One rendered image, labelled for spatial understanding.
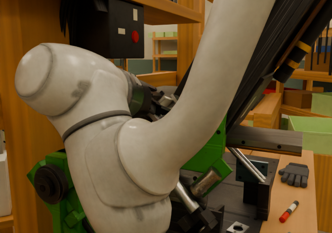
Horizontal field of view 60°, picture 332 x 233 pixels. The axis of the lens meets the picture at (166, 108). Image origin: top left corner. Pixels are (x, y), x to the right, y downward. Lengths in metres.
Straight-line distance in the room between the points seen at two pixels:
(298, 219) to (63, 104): 0.75
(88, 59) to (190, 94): 0.16
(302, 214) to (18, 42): 0.87
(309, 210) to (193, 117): 0.76
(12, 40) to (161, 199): 0.50
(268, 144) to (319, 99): 2.81
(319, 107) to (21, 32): 3.28
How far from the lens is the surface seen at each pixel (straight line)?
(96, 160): 0.35
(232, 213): 0.92
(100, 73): 0.40
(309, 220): 0.96
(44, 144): 0.74
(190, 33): 1.55
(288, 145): 0.82
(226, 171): 0.72
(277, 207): 1.00
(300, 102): 3.89
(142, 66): 11.12
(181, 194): 0.73
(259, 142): 0.82
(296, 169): 1.24
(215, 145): 0.73
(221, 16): 0.30
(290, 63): 0.89
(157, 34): 10.24
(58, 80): 0.37
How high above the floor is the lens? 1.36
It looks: 10 degrees down
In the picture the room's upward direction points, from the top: straight up
